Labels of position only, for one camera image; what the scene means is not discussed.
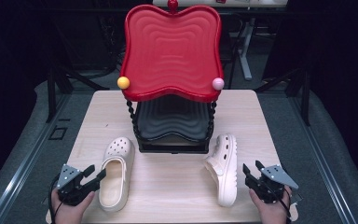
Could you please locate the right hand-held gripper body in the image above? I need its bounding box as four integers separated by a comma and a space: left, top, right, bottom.
245, 164, 300, 205

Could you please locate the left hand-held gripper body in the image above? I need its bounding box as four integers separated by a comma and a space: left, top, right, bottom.
56, 163, 101, 207

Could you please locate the cream clog shoe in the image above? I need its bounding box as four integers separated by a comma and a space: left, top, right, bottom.
98, 136, 136, 213
203, 133, 239, 208

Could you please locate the red and black shoe rack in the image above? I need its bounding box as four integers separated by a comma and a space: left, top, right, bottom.
117, 0, 226, 155

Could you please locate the person's right hand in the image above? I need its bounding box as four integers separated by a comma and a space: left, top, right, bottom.
248, 185, 293, 224

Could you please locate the person's left hand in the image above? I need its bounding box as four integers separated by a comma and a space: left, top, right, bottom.
50, 188, 96, 224

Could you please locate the black metal stand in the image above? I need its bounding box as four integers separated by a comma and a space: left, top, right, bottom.
254, 65, 312, 127
44, 60, 110, 124

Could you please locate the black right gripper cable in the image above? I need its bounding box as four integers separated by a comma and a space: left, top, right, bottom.
278, 186, 294, 219

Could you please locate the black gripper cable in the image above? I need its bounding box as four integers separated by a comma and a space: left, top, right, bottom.
48, 173, 63, 224
278, 186, 294, 219

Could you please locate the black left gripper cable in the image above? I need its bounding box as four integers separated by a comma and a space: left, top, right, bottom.
48, 173, 63, 224

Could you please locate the metal floor rail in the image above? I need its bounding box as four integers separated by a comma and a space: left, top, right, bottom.
0, 92, 73, 224
287, 91, 358, 224

